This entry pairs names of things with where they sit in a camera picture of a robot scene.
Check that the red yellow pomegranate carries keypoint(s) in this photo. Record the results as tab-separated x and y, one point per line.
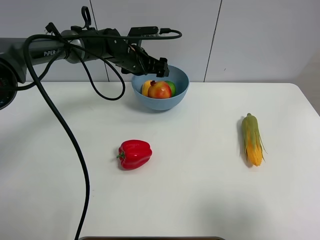
159	90

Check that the red bell pepper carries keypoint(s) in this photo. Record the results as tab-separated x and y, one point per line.
133	154

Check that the light blue bowl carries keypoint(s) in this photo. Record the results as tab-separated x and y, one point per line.
176	76

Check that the yellow mango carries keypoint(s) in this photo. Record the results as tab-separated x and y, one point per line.
145	87

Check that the corn cob with husk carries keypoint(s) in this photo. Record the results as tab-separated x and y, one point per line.
252	141

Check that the green lime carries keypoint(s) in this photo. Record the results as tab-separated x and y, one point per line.
172	88

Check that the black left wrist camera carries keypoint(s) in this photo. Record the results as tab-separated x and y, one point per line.
145	31

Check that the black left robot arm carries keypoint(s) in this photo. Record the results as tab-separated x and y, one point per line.
90	44

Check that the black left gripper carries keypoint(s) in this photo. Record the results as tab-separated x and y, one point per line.
135	60

